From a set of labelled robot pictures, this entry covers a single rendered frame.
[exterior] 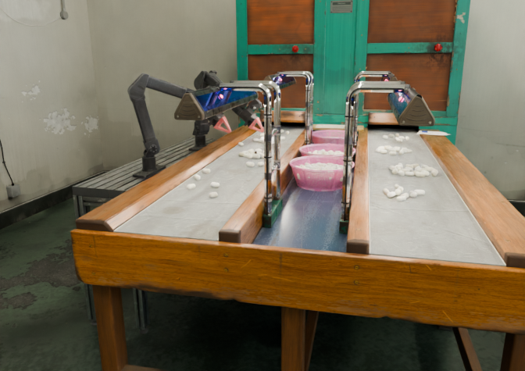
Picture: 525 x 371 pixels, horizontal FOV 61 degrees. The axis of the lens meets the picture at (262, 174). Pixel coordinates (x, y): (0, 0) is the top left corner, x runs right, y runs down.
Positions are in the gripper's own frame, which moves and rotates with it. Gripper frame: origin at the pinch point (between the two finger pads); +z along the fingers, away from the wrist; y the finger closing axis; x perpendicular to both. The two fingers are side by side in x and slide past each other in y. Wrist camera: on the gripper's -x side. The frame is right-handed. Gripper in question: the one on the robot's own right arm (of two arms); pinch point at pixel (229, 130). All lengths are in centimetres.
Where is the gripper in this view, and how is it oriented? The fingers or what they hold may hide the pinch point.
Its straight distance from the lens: 213.2
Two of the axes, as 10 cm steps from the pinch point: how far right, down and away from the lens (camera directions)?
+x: -6.3, 7.0, 3.3
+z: 7.4, 6.7, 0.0
